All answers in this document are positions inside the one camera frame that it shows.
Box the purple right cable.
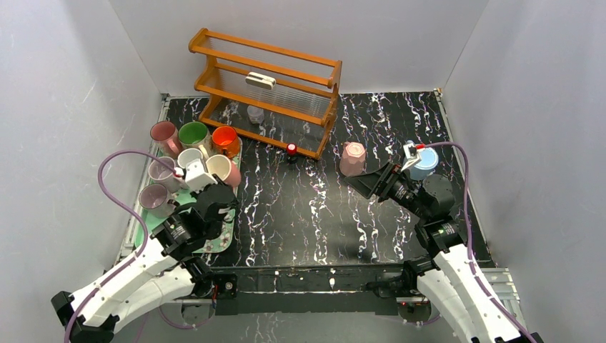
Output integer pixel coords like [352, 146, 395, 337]
[423, 141, 538, 343]

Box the salmon pink mug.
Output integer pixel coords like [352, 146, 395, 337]
[177, 148, 207, 172]

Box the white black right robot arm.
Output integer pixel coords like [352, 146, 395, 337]
[345, 163, 542, 342]

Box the pale pink faceted mug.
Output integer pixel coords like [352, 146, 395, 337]
[339, 141, 366, 177]

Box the mauve mug white logo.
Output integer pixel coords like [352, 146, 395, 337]
[147, 159, 182, 193]

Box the red black button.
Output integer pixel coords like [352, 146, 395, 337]
[286, 144, 298, 164]

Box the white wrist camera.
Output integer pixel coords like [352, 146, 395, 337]
[400, 143, 425, 172]
[184, 159, 217, 192]

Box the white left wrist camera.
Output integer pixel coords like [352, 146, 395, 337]
[184, 159, 217, 192]

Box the purple cable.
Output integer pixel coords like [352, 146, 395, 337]
[64, 149, 217, 343]
[423, 141, 538, 343]

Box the black table front rail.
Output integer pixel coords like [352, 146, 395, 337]
[217, 264, 411, 316]

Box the orange mug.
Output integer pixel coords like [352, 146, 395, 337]
[212, 126, 240, 159]

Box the light blue mug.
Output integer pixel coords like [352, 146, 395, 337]
[406, 141, 439, 181]

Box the white clip on rack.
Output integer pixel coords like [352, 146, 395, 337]
[245, 71, 277, 90]

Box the small pink cup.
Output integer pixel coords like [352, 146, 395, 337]
[206, 154, 242, 188]

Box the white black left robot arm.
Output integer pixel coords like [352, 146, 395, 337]
[51, 183, 239, 342]

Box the green floral tray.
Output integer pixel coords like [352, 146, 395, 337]
[133, 141, 242, 254]

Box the orange wooden rack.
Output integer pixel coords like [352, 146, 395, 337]
[188, 28, 342, 159]

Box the clear glass cup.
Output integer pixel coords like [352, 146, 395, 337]
[247, 106, 264, 124]

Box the green mug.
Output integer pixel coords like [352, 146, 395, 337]
[178, 121, 212, 159]

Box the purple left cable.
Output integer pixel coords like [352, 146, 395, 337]
[64, 149, 217, 343]

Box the pink ghost pattern mug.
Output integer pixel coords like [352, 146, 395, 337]
[149, 121, 183, 159]

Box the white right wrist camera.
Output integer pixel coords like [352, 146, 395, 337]
[400, 143, 425, 172]

